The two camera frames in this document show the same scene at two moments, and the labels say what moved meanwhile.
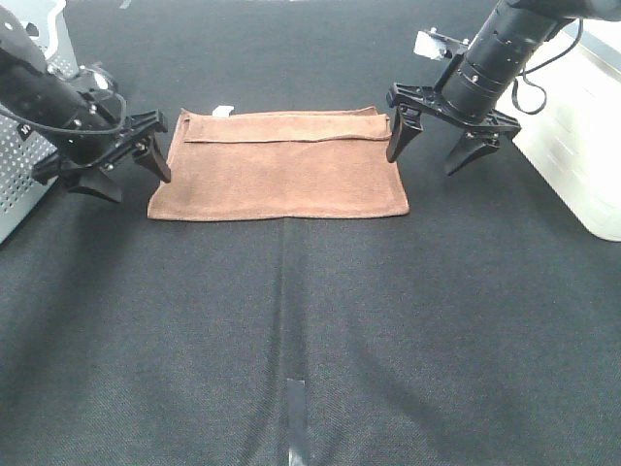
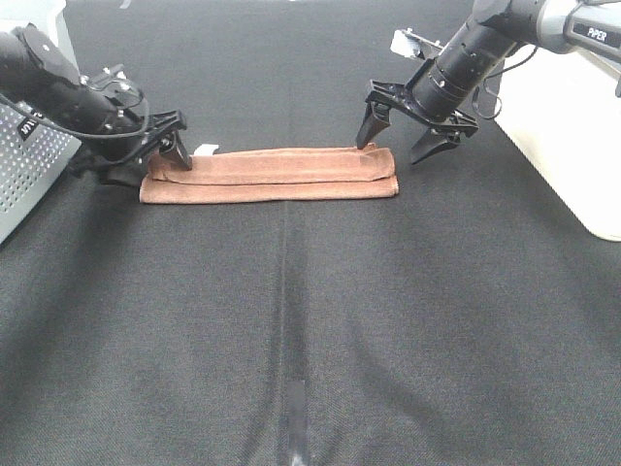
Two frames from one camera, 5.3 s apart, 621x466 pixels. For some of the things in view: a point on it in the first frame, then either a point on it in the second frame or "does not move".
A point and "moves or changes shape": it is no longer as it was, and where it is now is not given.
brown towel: (277, 164) moves or changes shape
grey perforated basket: (23, 147) does not move
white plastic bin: (567, 99) does not move
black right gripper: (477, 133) -> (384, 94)
